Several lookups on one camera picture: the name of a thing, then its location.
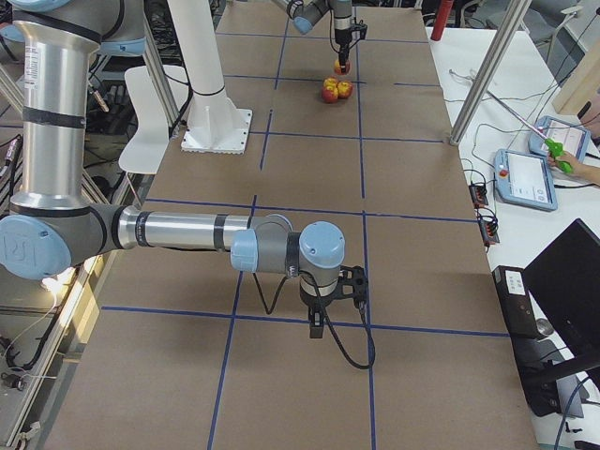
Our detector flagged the single red yellow apple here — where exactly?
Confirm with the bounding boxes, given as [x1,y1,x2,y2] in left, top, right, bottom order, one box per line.
[334,59,351,75]

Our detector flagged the front red apple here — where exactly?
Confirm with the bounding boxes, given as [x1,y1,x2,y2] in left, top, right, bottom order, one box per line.
[321,85,338,104]

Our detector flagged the far blue teach pendant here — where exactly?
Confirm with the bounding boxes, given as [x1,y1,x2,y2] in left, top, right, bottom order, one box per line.
[535,115,591,162]

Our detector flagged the blue teach pendant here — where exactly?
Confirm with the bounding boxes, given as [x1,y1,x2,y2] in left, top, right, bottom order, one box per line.
[535,115,591,162]
[493,149,558,212]

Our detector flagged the white chair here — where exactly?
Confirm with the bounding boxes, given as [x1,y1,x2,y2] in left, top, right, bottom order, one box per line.
[119,66,171,174]

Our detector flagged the right red yellow apple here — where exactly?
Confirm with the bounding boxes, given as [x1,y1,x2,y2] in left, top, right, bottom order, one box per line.
[337,81,353,99]

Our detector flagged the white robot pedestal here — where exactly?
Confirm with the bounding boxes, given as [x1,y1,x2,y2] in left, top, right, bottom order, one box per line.
[168,0,252,154]

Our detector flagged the orange circuit board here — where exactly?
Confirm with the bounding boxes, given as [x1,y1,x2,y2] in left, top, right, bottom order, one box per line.
[466,169,488,208]
[475,207,500,248]

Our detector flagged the back yellow red apple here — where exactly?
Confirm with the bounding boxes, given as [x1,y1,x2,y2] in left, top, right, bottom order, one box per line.
[322,77,338,88]

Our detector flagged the black monitor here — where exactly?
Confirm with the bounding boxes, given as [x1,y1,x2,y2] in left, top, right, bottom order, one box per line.
[523,218,599,386]

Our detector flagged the lower orange circuit board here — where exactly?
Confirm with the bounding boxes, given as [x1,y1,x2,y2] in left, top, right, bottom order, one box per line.
[475,207,500,248]

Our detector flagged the aluminium frame post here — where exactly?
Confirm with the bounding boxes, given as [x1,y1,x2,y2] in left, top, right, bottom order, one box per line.
[449,0,532,146]

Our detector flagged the red cylinder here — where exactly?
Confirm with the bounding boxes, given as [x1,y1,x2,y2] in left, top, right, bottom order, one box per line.
[430,0,454,41]

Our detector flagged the black computer box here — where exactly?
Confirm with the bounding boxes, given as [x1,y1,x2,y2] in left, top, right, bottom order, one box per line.
[492,265,584,418]

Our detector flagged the green handled reacher tool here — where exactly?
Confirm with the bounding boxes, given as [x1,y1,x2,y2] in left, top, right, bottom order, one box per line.
[486,89,574,173]

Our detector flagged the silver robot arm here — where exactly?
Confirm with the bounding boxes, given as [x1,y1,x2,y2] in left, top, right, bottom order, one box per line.
[274,0,354,74]
[1,1,345,338]

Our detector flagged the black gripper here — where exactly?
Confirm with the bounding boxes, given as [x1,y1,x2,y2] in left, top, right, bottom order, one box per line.
[334,27,353,64]
[300,280,344,338]

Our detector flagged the near blue teach pendant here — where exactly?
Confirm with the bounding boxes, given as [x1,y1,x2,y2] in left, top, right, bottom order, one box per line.
[493,149,558,212]

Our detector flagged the wooden board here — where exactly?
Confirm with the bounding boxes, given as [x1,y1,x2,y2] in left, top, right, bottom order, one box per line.
[552,40,600,115]

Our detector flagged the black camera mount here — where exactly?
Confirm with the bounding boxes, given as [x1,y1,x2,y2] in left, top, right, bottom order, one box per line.
[337,265,368,312]

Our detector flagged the upper orange circuit board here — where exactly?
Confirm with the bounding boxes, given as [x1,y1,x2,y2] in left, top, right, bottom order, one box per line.
[466,169,488,208]

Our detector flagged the person hand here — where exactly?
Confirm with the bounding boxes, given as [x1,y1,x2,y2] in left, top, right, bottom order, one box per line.
[547,152,588,177]

